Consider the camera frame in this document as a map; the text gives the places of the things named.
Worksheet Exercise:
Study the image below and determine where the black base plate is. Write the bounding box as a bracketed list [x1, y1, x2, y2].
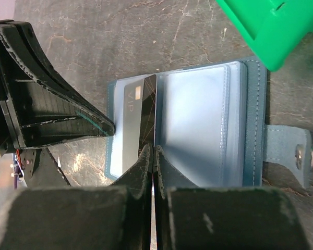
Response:
[20, 148, 70, 188]

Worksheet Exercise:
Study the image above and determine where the black VIP credit card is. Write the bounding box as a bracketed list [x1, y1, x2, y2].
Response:
[123, 74, 157, 172]

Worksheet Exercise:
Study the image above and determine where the right green plastic bin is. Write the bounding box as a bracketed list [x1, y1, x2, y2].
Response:
[217, 0, 313, 71]

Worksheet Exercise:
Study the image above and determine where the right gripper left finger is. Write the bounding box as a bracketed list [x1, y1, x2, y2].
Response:
[0, 144, 153, 249]

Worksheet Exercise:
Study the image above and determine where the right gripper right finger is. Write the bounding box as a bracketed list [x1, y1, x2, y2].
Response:
[153, 146, 310, 249]

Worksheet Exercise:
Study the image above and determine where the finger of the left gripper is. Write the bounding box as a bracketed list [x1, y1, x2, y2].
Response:
[0, 20, 115, 150]

